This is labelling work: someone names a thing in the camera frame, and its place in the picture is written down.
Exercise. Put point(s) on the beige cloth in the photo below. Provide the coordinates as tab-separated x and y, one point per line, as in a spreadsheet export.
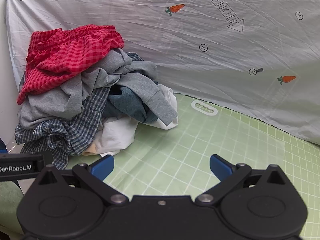
90	151

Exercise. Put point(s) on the green grid mat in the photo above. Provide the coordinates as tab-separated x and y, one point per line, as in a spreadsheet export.
175	142

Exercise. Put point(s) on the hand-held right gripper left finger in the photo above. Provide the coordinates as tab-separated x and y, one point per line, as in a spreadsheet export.
103	166

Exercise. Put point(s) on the white garment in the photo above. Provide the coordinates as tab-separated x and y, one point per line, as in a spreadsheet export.
115	135

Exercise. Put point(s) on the red checked shorts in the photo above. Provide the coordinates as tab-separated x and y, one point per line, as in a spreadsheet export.
62	55

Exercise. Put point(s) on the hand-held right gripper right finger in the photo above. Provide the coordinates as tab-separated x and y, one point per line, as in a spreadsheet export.
220	166

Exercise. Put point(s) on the blue plaid shirt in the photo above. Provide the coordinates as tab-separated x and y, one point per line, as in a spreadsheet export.
75	130

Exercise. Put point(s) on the dark blue garment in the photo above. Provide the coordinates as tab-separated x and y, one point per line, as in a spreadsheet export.
127	102

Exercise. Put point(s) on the grey printed sheet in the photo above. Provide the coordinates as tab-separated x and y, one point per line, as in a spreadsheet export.
200	67

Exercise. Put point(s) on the grey sweatshirt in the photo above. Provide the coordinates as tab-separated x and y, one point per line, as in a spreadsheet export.
140	80

